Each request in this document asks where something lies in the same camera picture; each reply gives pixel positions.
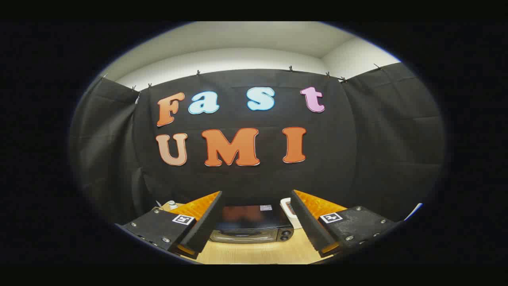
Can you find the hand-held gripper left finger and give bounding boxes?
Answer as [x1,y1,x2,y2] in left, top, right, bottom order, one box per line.
[122,191,224,259]

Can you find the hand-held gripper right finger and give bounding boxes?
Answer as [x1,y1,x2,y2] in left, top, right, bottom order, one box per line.
[291,189,397,258]

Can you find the black toaster oven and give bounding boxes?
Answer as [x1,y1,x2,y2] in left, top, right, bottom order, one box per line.
[209,205,294,243]

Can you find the white slot toaster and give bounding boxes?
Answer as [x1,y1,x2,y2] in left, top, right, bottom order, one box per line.
[280,197,303,230]

